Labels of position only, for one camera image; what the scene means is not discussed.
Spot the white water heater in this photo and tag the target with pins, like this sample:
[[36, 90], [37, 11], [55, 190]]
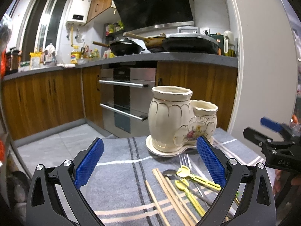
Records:
[[78, 12]]

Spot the cream ceramic utensil holder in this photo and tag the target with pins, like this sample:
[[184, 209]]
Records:
[[176, 121]]

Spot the yellow food package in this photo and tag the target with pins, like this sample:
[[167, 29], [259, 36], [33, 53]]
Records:
[[35, 59]]

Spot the black wok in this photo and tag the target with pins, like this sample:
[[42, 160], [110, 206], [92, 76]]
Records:
[[122, 47]]

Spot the white oil dispenser bottle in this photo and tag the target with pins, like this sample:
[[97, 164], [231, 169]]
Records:
[[228, 42]]

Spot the green kitchen appliance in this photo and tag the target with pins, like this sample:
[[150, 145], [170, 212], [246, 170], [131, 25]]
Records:
[[219, 38]]

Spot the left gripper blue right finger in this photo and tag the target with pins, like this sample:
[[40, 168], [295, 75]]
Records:
[[256, 207]]

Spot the stainless steel oven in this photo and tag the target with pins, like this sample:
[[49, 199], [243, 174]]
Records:
[[125, 100]]

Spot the silver fork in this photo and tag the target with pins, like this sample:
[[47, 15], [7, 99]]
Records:
[[184, 160]]

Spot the wooden chopstick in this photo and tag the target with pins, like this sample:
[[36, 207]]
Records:
[[156, 203], [172, 198], [191, 220], [181, 200]]

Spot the grey striped table cloth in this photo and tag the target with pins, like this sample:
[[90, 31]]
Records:
[[116, 190]]

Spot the yellow plastic fork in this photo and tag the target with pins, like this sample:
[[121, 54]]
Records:
[[183, 185]]

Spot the red plastic bag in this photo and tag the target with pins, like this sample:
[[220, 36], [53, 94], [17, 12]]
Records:
[[3, 64]]

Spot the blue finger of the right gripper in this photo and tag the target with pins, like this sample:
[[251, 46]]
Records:
[[254, 136], [270, 124]]

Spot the grey kitchen countertop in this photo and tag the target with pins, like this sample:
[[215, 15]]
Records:
[[195, 58]]

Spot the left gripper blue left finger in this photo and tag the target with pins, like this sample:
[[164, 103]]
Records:
[[43, 204]]

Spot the black range hood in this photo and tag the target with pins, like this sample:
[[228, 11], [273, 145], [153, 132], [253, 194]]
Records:
[[137, 14]]

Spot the black electric griddle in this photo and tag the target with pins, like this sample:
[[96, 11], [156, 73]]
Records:
[[190, 43]]

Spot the silver flower spoon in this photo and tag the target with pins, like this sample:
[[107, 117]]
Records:
[[170, 173]]

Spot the yellow oil bottle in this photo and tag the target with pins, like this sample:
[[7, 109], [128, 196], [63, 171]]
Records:
[[75, 54]]

